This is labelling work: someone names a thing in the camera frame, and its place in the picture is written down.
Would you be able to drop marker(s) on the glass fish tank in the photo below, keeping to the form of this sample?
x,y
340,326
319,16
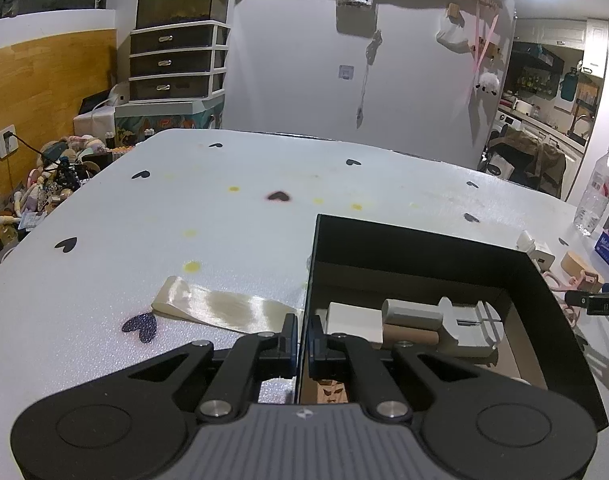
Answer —
x,y
182,2

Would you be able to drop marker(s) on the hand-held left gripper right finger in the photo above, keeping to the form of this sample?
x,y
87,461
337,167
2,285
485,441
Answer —
x,y
313,352

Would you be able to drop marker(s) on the teal hanging bottle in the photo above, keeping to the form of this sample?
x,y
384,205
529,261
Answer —
x,y
569,85

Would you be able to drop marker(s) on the white appliance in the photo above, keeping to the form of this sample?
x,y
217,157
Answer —
x,y
99,117

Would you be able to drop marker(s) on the beige satin ribbon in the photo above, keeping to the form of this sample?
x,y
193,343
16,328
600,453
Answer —
x,y
224,305

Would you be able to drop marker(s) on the white plush sheep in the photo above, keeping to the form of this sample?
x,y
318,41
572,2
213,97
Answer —
x,y
487,84

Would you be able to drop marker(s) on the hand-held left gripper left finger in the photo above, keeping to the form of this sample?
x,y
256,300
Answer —
x,y
290,350

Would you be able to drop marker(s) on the pile of plush toys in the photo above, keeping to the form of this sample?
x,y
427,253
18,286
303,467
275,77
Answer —
x,y
49,180

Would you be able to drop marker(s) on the pink hanging ribbons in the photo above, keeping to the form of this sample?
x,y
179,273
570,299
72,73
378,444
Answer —
x,y
484,40

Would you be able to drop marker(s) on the clear water bottle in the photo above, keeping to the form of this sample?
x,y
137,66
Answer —
x,y
597,190

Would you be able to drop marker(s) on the carved wooden tile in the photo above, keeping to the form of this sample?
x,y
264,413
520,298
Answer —
x,y
332,391

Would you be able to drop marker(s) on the oval wooden box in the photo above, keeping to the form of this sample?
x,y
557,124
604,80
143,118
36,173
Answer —
x,y
574,265

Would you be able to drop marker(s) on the white washing machine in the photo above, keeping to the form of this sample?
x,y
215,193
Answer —
x,y
504,127

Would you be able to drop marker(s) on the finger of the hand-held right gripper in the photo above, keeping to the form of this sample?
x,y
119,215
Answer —
x,y
602,302

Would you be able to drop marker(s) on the white charger block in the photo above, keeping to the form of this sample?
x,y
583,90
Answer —
x,y
537,252

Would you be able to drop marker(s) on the black box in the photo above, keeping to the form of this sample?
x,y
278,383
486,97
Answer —
x,y
409,245

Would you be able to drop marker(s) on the white hanging bag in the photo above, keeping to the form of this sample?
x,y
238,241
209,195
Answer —
x,y
453,36

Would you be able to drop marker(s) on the white three-drawer unit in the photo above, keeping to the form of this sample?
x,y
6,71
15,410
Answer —
x,y
174,62

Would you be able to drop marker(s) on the brown draped cloth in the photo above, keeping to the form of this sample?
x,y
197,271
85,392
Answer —
x,y
529,160

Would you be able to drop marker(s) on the square wall hook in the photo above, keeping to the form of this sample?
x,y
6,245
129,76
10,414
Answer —
x,y
346,72

